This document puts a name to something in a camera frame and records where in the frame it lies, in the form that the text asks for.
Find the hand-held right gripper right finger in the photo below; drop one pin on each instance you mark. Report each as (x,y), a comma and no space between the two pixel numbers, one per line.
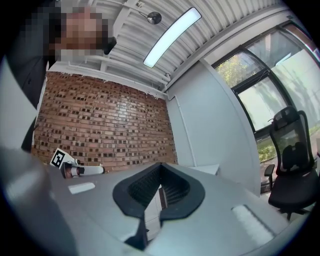
(212,220)

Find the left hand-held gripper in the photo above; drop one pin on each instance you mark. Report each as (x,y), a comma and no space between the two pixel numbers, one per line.
(60,158)

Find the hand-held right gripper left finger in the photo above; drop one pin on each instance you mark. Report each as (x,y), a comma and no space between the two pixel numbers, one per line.
(105,205)

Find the person's left hand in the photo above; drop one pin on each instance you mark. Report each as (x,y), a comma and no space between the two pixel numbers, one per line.
(68,173)

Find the white sink vanity cabinet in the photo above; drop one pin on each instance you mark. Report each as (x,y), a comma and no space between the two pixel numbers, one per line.
(152,220)

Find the black office chair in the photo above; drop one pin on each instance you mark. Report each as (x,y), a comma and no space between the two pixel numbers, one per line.
(290,197)

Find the white ceiling pipe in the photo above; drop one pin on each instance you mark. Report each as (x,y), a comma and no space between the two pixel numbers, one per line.
(125,72)

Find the person's black shirt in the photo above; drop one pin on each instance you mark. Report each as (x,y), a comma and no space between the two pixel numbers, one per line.
(27,65)

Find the person's head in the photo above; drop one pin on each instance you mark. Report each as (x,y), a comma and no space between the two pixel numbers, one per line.
(80,32)

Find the long ceiling light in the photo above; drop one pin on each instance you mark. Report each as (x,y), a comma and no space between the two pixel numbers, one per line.
(172,37)

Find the round grey ceiling fixture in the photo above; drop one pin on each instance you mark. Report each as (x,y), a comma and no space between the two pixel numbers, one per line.
(154,18)

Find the white wall pipe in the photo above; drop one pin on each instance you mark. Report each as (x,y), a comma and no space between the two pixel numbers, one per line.
(186,132)

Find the black head-worn camera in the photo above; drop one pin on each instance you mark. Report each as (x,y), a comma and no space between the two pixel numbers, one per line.
(110,46)

